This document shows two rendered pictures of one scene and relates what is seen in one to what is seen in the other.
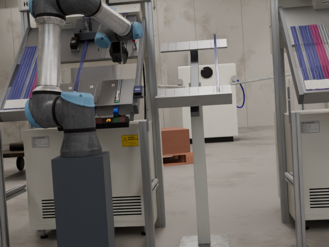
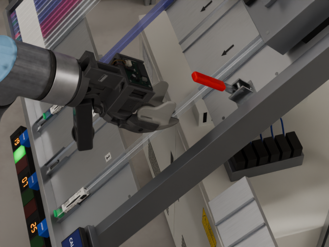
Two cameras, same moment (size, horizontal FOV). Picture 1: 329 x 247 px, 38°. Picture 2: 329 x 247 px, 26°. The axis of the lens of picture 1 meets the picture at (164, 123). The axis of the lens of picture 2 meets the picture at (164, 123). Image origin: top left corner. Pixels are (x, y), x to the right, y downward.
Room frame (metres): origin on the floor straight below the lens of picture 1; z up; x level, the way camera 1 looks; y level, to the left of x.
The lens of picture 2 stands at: (2.20, -0.50, 1.85)
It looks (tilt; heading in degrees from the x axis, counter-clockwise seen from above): 51 degrees down; 68
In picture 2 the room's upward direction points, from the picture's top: straight up
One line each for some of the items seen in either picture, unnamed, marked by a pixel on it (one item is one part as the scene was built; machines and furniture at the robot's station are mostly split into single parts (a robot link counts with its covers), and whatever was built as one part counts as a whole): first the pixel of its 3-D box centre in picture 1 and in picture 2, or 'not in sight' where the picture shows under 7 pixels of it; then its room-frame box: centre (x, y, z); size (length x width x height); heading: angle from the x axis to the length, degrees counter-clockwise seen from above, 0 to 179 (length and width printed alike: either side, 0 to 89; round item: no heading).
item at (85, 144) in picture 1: (80, 141); not in sight; (1.73, 0.31, 0.60); 0.15 x 0.15 x 0.10
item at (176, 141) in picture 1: (141, 147); not in sight; (5.81, 0.30, 0.20); 1.17 x 0.85 x 0.41; 96
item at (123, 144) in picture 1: (101, 174); (292, 166); (2.92, 0.41, 0.31); 0.70 x 0.65 x 0.62; 84
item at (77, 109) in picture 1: (76, 109); not in sight; (1.73, 0.31, 0.72); 0.13 x 0.12 x 0.14; 66
